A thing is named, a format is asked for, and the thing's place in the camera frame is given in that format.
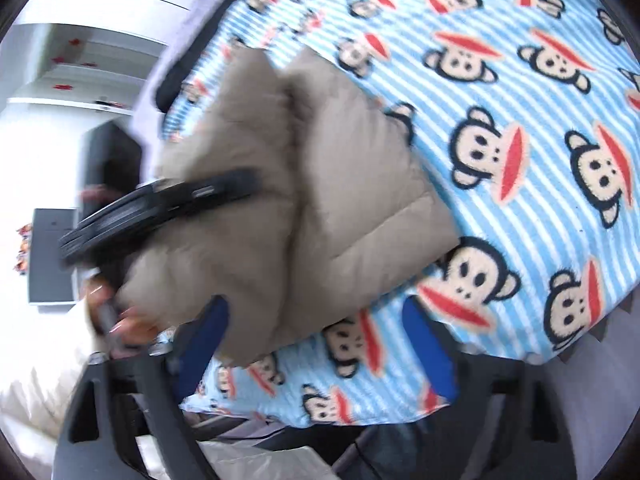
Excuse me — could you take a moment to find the beige puffer jacket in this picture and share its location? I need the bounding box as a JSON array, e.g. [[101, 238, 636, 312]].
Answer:
[[117, 48, 459, 366]]

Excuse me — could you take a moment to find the person left hand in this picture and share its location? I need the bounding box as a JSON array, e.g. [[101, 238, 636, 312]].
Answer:
[[80, 184, 160, 346]]

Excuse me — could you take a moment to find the grey cabinet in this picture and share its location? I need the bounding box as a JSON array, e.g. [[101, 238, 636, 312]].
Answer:
[[27, 208, 78, 312]]

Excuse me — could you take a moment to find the black garment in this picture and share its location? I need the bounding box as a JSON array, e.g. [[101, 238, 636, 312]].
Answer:
[[155, 0, 236, 114]]

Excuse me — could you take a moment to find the white shelf with red stars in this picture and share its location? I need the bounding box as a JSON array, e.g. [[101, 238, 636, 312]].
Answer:
[[1, 23, 164, 116]]

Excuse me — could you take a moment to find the purple fleece bedspread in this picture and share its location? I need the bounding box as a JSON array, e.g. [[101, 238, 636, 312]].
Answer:
[[128, 0, 221, 183]]

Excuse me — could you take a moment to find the blue striped monkey blanket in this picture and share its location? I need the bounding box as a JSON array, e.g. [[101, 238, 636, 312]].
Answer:
[[163, 0, 639, 427]]

